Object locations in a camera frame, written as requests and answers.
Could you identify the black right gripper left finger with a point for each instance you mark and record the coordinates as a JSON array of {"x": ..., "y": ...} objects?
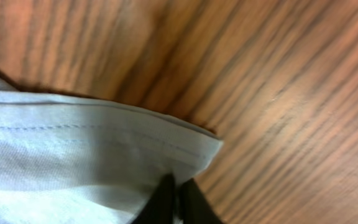
[{"x": 160, "y": 207}]

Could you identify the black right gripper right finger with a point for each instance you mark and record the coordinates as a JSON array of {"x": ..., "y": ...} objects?
[{"x": 193, "y": 206}]

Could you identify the light blue t-shirt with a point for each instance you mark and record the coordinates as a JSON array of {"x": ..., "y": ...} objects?
[{"x": 66, "y": 159}]

